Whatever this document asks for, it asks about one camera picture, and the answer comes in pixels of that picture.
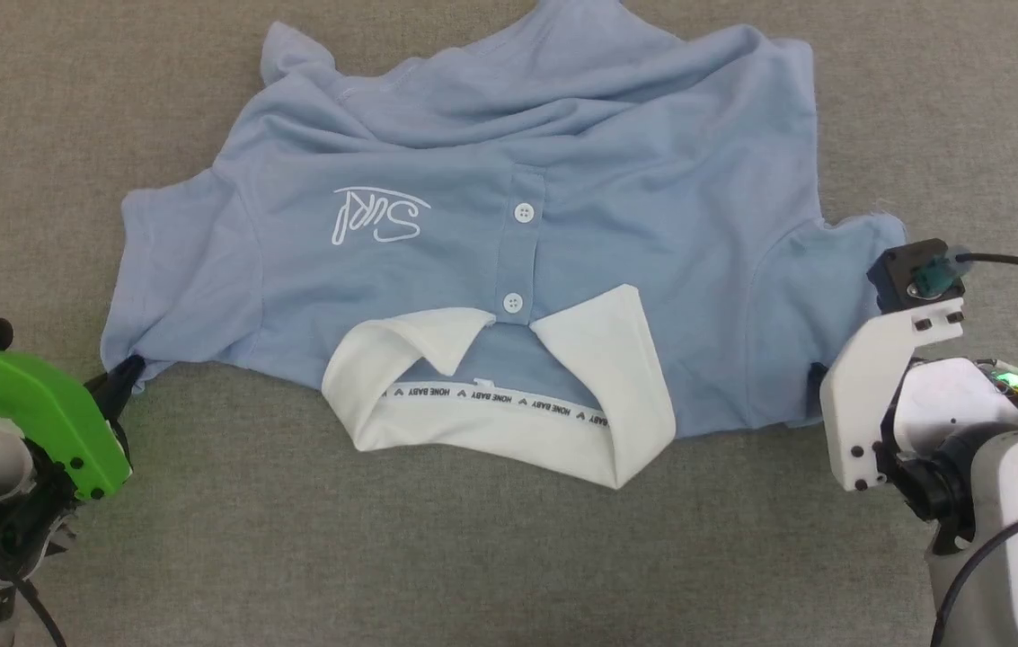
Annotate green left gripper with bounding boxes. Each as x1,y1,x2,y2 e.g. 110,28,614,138
0,349,147,501

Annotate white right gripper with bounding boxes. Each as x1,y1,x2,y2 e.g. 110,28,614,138
806,299,966,493

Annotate light blue polo shirt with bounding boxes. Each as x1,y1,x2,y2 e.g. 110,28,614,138
100,0,911,492

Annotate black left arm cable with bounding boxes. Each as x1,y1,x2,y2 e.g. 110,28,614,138
0,499,69,647

